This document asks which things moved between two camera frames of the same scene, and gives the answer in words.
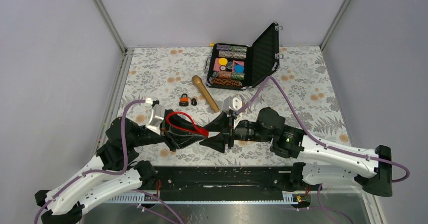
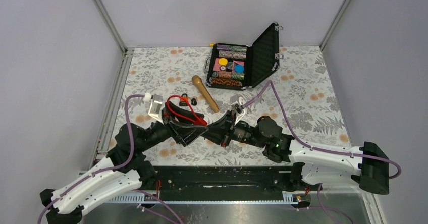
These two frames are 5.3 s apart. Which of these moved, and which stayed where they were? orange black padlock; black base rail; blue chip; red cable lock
Moved: red cable lock
Stayed: blue chip; orange black padlock; black base rail
